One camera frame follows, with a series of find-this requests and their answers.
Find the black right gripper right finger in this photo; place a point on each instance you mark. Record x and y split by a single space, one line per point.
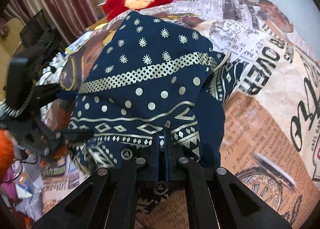
216 198

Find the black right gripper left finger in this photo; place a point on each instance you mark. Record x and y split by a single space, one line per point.
108 198

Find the navy patterned garment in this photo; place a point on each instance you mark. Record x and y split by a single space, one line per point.
154 83

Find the orange left sleeve forearm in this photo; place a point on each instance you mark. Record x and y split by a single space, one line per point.
6 154

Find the printed newspaper bed sheet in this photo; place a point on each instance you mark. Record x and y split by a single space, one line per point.
271 130

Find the red plush toy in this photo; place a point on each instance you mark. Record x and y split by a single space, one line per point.
113 8

